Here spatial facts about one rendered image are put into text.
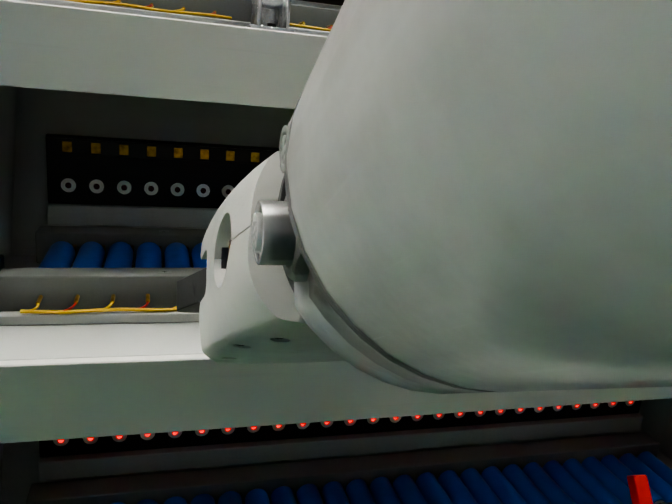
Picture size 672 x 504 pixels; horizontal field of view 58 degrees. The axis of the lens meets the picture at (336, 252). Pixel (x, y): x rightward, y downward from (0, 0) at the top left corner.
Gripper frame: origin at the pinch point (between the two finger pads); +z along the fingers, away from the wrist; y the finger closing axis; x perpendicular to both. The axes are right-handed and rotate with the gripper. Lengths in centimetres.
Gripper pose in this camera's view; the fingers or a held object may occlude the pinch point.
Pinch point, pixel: (296, 310)
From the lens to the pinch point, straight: 30.1
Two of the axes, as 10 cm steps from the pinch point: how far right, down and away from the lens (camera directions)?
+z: -2.7, 2.3, 9.3
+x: -0.5, -9.7, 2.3
